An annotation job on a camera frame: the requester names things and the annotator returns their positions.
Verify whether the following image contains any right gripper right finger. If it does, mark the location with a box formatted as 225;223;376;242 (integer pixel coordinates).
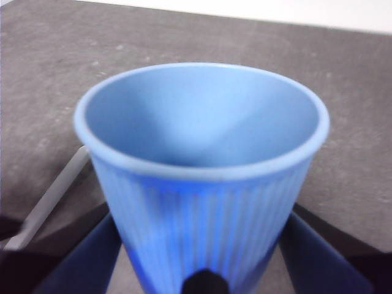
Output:
254;204;392;294

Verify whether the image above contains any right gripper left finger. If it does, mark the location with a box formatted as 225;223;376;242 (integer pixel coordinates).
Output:
0;205;135;294

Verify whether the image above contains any grey-handled sponge cup brush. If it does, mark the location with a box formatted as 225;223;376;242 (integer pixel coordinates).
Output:
2;145;90;251

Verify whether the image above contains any blue ribbed plastic cup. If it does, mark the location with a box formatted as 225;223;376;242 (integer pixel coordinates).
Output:
73;62;331;294

